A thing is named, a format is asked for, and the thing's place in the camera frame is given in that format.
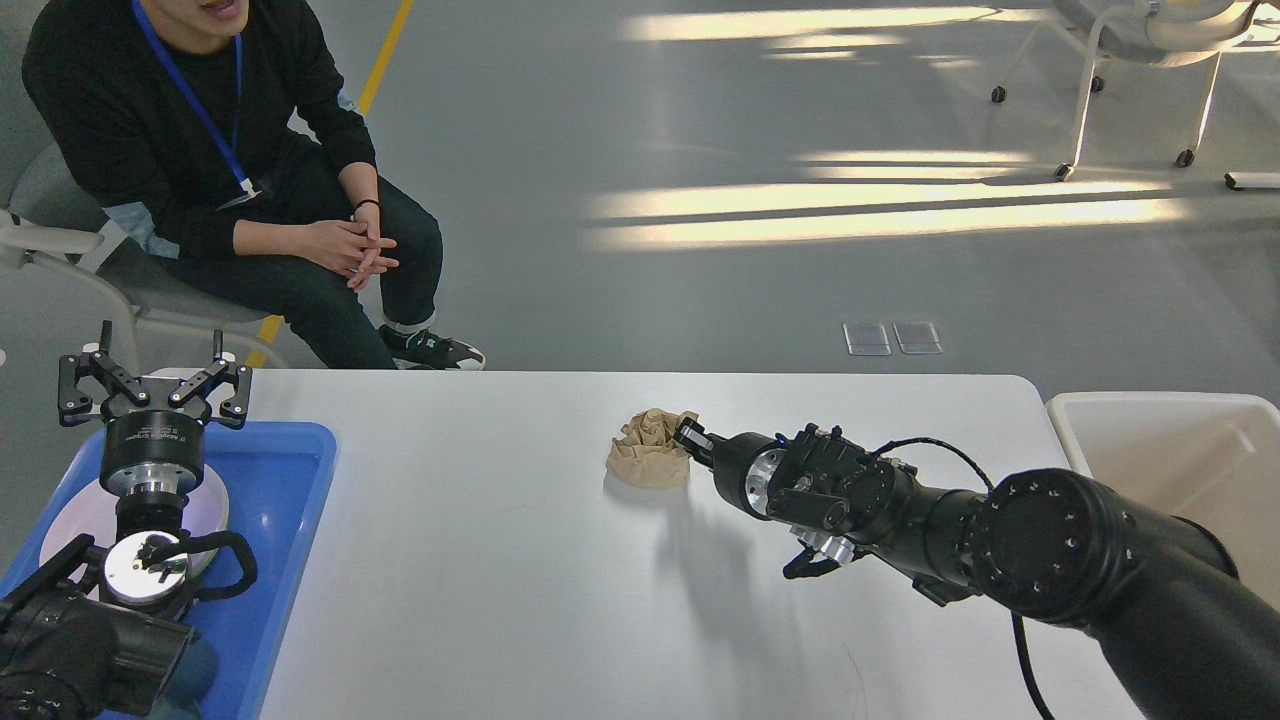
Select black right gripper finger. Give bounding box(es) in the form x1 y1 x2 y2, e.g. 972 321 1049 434
673 416 719 469

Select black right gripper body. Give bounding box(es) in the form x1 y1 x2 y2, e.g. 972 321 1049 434
712 433 786 519

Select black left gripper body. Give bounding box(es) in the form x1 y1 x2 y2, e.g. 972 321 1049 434
99 395 207 497

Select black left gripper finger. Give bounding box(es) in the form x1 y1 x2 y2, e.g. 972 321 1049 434
58 322 151 427
168 331 253 430

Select brown paper ball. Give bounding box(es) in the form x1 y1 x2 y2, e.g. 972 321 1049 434
605 407 699 489

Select pink plastic plate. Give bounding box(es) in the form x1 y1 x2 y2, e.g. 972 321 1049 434
38 466 230 609

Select dark teal mug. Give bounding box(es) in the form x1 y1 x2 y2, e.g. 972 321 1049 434
146 635 218 719

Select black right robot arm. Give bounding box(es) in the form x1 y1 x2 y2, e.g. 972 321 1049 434
675 418 1279 719

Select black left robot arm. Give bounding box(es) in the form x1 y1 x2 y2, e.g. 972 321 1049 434
1 322 259 719

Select person's clasped hands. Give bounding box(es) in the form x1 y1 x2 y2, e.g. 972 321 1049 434
298 200 401 292

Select floor socket plate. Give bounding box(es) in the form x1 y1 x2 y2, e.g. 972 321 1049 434
842 322 893 357
893 322 945 355

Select seated person at left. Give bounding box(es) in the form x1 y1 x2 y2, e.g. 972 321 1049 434
22 1 486 370

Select white plastic bin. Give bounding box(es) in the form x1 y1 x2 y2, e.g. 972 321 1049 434
1046 392 1279 606

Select white bar on floor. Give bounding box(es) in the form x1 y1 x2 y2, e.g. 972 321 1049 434
1224 170 1280 191

